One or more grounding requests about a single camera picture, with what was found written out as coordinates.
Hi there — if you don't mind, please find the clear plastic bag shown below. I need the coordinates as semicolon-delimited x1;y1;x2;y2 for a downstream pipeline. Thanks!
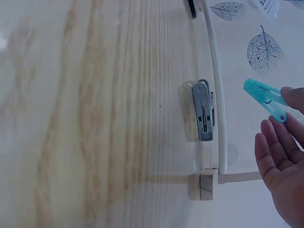
247;0;287;27

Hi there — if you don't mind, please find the teal plastic clothespin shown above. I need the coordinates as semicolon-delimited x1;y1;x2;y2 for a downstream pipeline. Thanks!
243;78;290;124

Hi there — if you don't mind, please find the person's right hand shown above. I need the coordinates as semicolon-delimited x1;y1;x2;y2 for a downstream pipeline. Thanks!
254;86;304;228

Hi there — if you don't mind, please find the black flat object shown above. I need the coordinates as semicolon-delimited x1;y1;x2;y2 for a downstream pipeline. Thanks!
187;0;198;19

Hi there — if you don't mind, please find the grey plastic clothespin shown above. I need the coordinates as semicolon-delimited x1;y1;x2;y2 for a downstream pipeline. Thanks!
191;79;216;142

